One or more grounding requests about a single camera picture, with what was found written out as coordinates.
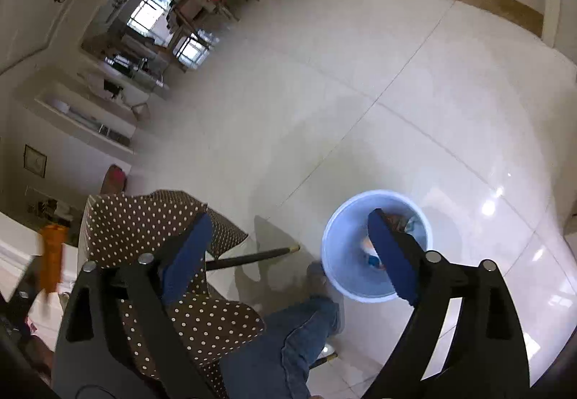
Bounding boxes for person's blue jeans leg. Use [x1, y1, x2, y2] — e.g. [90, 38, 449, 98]
[219, 297, 340, 399]

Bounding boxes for light blue trash bucket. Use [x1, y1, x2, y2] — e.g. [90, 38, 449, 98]
[321, 190, 433, 303]

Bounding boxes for dark red bench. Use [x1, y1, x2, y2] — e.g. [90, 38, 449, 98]
[100, 165, 127, 195]

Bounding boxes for brown polka dot tablecloth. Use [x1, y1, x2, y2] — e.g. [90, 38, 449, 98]
[80, 190, 265, 398]

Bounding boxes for black table leg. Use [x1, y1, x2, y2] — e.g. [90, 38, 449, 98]
[206, 245, 300, 272]

